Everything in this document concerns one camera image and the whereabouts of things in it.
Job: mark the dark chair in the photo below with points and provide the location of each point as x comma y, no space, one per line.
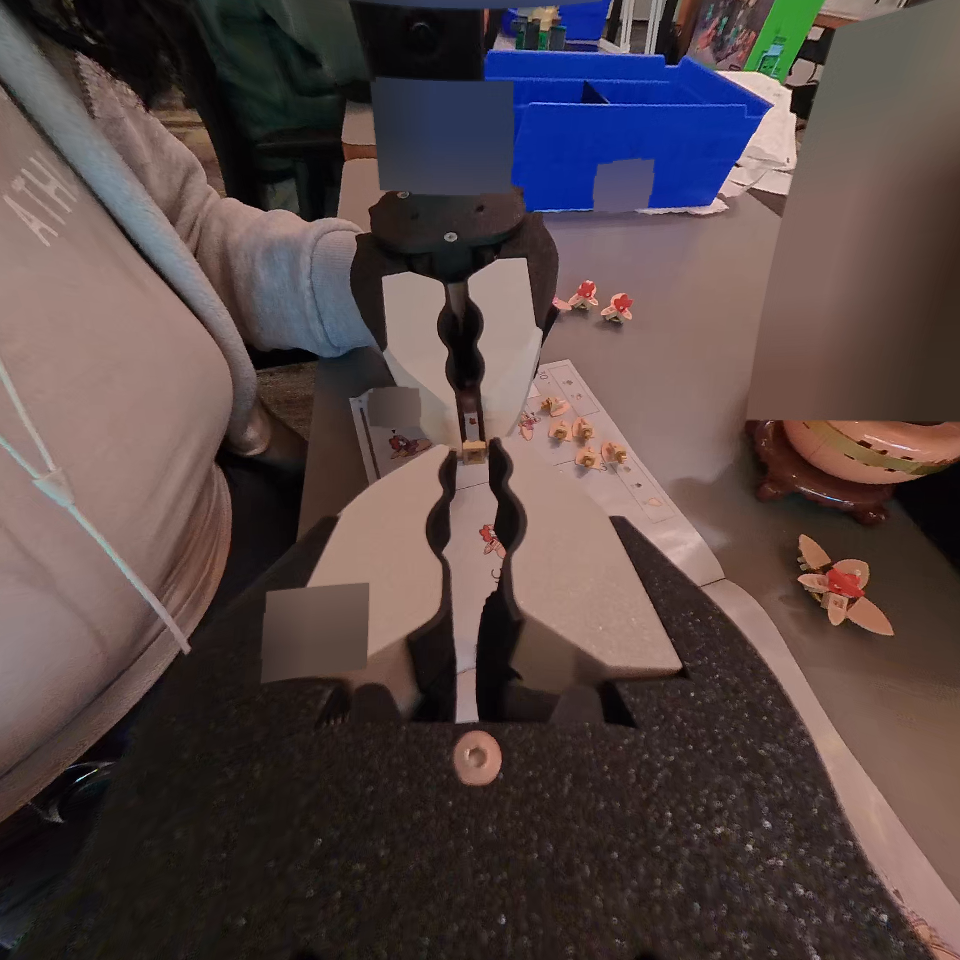
285,165

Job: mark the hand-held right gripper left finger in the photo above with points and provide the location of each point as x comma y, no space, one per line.
390,540

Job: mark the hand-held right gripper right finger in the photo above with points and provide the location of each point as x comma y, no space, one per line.
585,585

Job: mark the large blue plastic bin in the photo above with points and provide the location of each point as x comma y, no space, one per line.
622,142

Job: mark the small tan toy brick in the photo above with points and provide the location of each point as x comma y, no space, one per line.
474,452

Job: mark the large cream red toy flower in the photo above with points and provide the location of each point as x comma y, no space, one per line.
844,585

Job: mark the small blue plastic bin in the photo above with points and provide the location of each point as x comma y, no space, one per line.
589,22

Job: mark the small red toy flower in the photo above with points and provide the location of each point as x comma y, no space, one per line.
619,306
586,292

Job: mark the toy brick orchid in pot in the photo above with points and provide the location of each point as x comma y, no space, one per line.
825,450

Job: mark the person's beige hoodie torso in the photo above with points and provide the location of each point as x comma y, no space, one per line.
90,375

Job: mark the toy brick instruction booklet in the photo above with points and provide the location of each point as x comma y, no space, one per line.
675,540

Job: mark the crumpled white paper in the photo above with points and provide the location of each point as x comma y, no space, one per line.
765,150

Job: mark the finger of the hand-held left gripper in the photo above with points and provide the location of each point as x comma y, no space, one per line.
412,337
510,337

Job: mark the grey desk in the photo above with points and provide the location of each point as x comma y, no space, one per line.
675,360

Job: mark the person's left forearm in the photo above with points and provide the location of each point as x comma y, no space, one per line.
285,270

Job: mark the green box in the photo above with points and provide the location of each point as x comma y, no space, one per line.
795,30

